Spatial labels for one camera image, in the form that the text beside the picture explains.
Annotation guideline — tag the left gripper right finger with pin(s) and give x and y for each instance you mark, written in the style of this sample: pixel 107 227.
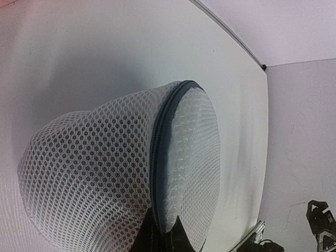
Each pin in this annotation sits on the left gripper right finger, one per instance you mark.
pixel 176 240

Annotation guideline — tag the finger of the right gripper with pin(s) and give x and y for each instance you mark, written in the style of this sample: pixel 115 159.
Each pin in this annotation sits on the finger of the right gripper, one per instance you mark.
pixel 322 224

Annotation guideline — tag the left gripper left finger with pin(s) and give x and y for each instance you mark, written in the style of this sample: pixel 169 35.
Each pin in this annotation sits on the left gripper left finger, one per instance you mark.
pixel 149 237

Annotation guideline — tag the white mesh laundry bag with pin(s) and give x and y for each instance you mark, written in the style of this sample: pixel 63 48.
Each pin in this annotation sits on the white mesh laundry bag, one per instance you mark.
pixel 87 178

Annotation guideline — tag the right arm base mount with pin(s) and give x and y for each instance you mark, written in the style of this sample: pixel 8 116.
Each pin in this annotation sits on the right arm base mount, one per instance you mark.
pixel 267 245

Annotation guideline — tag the aluminium front rail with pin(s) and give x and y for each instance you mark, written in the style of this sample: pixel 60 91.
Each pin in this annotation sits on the aluminium front rail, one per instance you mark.
pixel 252 241

